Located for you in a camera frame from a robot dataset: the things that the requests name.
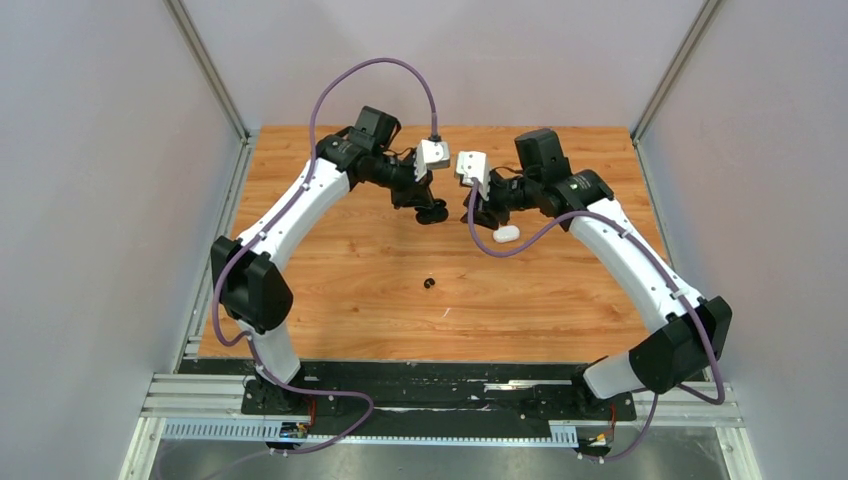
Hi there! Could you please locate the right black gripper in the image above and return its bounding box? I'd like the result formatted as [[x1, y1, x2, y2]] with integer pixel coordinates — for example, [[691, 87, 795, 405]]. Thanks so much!
[[462, 169, 541, 228]]

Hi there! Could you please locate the black earbud charging case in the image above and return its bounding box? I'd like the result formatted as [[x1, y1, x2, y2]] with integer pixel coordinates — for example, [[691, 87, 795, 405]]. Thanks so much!
[[415, 199, 449, 225]]

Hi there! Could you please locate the white earbud charging case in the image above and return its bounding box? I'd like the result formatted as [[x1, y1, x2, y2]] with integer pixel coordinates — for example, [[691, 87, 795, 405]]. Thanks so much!
[[491, 225, 521, 244]]

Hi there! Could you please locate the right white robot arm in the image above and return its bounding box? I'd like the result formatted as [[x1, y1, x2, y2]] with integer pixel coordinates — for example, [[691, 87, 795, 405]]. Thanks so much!
[[456, 128, 732, 418]]

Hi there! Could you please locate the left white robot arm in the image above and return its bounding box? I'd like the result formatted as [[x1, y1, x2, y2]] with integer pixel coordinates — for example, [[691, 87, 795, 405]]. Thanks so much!
[[210, 106, 450, 413]]

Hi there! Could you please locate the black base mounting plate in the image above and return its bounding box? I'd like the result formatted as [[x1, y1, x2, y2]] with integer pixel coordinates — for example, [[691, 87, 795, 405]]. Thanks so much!
[[241, 360, 636, 434]]

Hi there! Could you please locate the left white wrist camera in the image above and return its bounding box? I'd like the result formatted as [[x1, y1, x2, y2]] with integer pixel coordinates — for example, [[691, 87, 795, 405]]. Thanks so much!
[[413, 139, 451, 182]]

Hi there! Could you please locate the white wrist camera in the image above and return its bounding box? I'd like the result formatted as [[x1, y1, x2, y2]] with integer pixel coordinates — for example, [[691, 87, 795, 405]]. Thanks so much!
[[454, 151, 492, 200], [413, 139, 451, 182]]

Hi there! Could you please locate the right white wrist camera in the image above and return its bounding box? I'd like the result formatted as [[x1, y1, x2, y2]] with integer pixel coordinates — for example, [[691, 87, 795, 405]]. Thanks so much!
[[454, 151, 492, 200]]

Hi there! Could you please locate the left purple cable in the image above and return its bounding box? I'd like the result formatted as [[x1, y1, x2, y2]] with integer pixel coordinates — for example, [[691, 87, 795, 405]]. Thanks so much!
[[211, 56, 441, 457]]

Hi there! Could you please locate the grey slotted cable duct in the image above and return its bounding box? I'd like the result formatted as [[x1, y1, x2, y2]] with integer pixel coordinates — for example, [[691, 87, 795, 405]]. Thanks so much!
[[160, 419, 579, 448]]

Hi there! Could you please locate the aluminium frame rail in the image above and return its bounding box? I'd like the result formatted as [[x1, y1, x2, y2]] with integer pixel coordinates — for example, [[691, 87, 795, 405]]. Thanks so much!
[[138, 374, 762, 479]]

